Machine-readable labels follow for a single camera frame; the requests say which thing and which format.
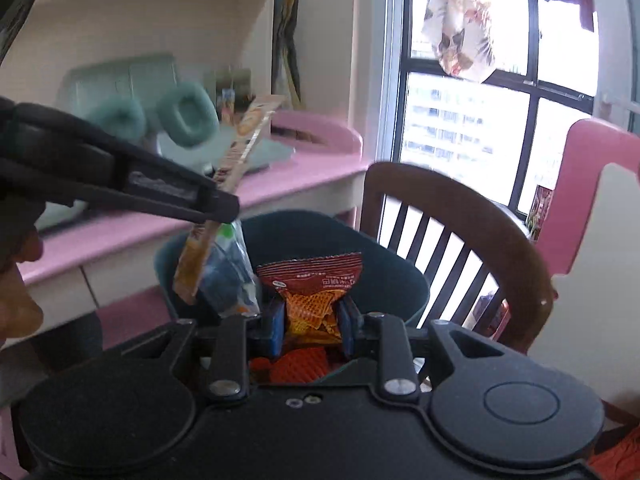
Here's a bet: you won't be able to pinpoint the pink and cream desk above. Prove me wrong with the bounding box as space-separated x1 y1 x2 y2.
15 109 372 343

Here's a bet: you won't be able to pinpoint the pink and white bed headboard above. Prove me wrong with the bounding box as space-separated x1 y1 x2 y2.
534 118 640 277

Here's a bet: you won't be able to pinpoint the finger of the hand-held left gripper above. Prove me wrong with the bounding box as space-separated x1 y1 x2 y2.
121 149 242 224

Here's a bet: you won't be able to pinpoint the dark wooden chair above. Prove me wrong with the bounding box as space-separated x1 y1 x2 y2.
359 161 557 357

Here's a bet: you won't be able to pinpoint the red waffle snack packet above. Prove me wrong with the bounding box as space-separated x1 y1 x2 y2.
256 252 364 347

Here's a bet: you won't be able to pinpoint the blue white plastic packet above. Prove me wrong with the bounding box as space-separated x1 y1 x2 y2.
199 219 262 319

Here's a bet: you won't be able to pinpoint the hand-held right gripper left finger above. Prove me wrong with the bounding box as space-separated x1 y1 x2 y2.
115 296 288 404

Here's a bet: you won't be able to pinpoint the green book stand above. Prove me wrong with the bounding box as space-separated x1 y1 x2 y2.
61 54 179 117

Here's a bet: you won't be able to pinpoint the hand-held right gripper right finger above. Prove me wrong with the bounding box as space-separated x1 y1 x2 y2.
336 295 507 405

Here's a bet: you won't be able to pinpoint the grey-green desk tray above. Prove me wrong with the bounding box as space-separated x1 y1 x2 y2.
239 139 297 173

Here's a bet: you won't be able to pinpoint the black framed window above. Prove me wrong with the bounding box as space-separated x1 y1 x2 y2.
389 0 602 222

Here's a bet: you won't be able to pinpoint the green headphones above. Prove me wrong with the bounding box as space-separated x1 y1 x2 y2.
89 81 222 162

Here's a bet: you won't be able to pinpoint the person's left hand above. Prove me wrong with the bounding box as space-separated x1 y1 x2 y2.
0 231 46 347

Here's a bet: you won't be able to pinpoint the blue pen holder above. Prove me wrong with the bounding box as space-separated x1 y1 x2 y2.
214 66 254 122

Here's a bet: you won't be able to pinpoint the red box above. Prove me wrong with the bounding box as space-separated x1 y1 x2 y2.
526 184 554 242

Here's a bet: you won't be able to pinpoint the floral hanging garment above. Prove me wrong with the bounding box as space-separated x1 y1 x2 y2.
421 0 499 84

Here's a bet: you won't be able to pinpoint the yellow blue curtain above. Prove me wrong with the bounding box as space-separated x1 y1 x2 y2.
271 0 307 112

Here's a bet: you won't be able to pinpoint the cream desk hutch shelf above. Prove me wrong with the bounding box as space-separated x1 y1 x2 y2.
15 0 281 113

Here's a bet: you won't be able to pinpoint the orange stick snack packet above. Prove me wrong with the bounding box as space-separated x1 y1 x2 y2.
172 94 287 306

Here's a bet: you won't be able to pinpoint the teal plastic waste bin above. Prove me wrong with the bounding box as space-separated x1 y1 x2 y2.
153 209 432 387

